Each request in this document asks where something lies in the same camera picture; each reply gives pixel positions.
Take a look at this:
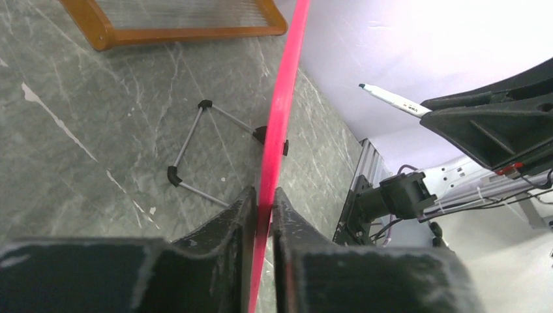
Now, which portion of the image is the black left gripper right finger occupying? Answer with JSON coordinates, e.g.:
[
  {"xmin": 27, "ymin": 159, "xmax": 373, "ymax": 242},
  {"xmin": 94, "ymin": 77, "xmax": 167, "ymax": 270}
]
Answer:
[{"xmin": 273, "ymin": 188, "xmax": 485, "ymax": 312}]

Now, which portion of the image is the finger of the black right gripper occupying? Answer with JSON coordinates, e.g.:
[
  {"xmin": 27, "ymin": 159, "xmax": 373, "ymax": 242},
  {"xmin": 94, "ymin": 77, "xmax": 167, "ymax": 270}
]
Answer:
[{"xmin": 420, "ymin": 59, "xmax": 552, "ymax": 171}]

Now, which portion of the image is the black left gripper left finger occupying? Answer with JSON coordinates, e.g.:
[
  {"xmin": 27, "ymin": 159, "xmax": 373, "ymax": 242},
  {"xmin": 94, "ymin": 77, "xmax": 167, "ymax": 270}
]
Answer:
[{"xmin": 1, "ymin": 186, "xmax": 256, "ymax": 312}]

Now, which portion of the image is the green white marker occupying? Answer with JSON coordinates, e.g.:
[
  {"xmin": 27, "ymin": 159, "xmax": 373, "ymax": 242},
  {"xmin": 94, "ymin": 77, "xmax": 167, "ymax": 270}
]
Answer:
[{"xmin": 359, "ymin": 83, "xmax": 431, "ymax": 119}]

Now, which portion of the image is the pink framed whiteboard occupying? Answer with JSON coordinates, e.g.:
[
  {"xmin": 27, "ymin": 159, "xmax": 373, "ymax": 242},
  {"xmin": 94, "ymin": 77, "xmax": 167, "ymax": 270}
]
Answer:
[{"xmin": 248, "ymin": 0, "xmax": 553, "ymax": 313}]

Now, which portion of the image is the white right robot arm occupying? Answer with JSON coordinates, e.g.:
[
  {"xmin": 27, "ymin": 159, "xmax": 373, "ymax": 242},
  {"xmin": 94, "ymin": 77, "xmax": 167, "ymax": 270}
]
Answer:
[{"xmin": 333, "ymin": 60, "xmax": 552, "ymax": 246}]

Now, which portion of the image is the wooden shelf rack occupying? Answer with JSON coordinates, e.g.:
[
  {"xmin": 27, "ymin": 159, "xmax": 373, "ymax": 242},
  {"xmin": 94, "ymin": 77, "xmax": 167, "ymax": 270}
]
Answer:
[{"xmin": 61, "ymin": 0, "xmax": 288, "ymax": 51}]

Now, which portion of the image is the metal wire whiteboard stand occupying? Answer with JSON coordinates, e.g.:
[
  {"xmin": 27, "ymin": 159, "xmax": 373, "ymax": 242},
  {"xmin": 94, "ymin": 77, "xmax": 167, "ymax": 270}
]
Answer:
[{"xmin": 166, "ymin": 99, "xmax": 267, "ymax": 207}]

